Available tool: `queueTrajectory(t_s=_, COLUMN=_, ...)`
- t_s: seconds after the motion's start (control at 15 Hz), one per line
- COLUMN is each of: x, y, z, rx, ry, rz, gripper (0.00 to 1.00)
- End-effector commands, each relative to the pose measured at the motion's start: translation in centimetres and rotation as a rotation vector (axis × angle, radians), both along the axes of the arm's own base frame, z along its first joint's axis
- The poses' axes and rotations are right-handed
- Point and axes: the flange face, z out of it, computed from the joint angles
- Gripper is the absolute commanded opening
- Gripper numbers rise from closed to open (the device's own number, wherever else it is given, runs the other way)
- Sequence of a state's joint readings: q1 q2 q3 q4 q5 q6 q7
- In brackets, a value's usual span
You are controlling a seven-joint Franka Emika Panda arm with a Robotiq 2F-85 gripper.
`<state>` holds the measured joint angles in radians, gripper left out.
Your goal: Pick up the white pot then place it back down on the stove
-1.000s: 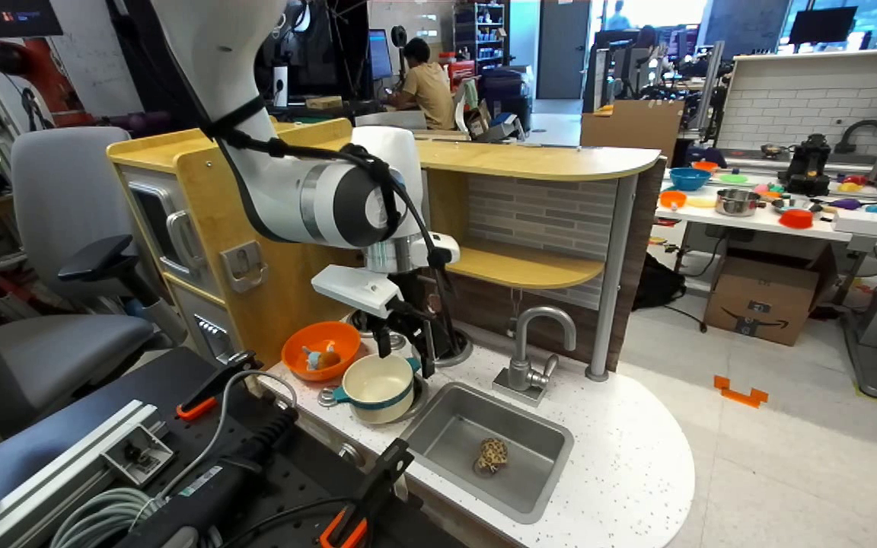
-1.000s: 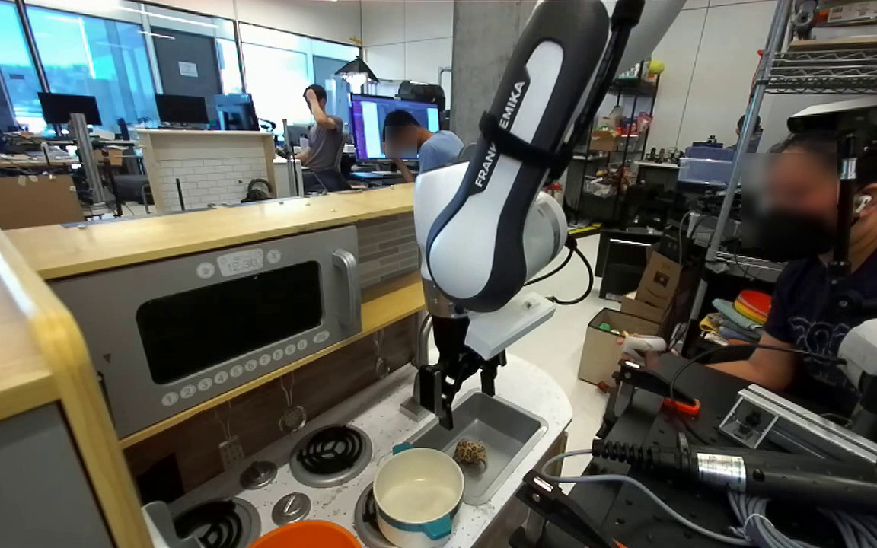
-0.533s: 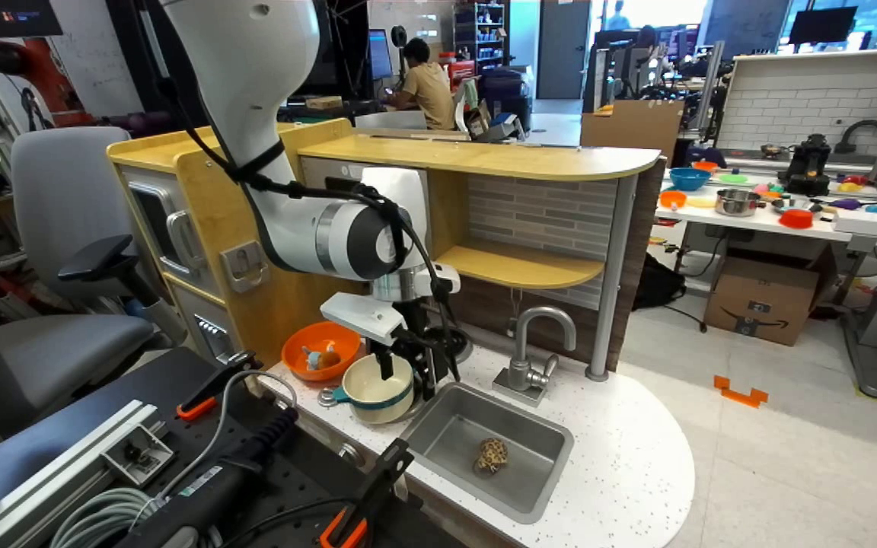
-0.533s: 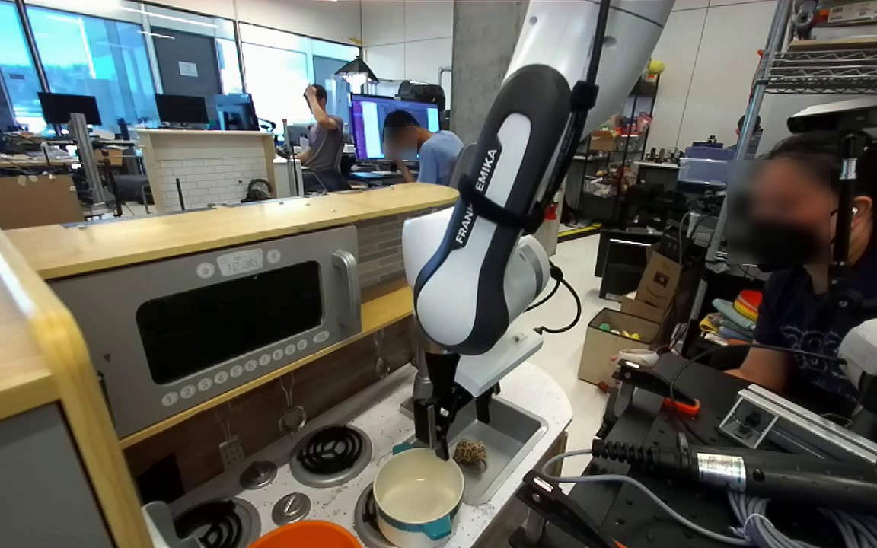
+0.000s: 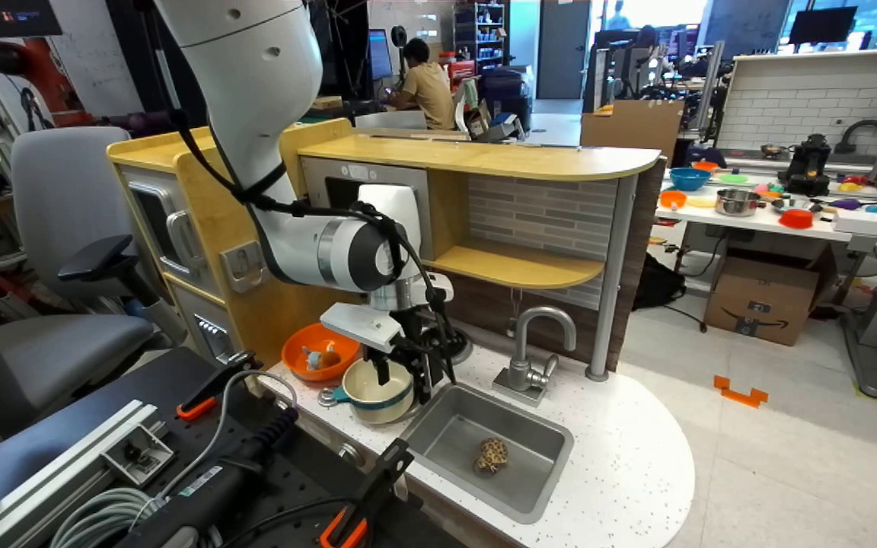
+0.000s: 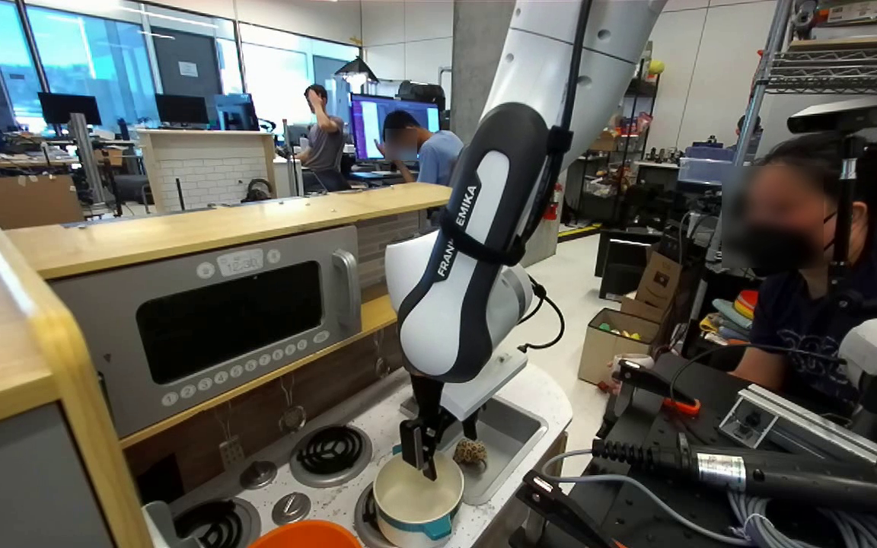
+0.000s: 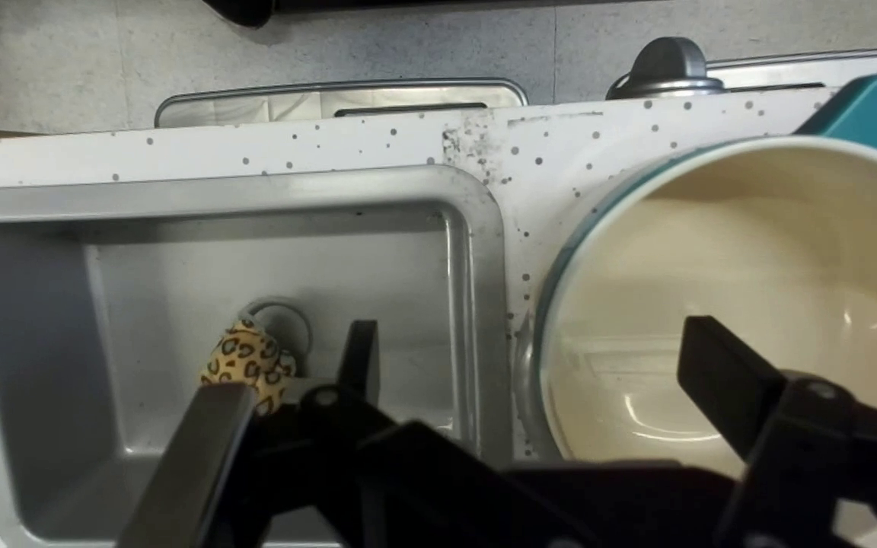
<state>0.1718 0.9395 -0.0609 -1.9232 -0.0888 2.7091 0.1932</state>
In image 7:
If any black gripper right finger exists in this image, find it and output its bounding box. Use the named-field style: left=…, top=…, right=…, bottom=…
left=676, top=313, right=877, bottom=548

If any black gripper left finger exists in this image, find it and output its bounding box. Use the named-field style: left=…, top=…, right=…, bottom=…
left=297, top=318, right=570, bottom=548

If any white pot with teal handle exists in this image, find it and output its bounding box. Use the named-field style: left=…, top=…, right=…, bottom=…
left=529, top=71, right=877, bottom=481

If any leopard print plush toy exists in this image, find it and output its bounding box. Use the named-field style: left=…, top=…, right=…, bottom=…
left=197, top=313, right=301, bottom=419

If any grey toy sink basin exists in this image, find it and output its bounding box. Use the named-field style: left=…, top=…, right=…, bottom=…
left=0, top=164, right=514, bottom=548

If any dark grey oven knob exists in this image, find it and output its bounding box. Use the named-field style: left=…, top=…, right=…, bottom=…
left=604, top=33, right=729, bottom=103

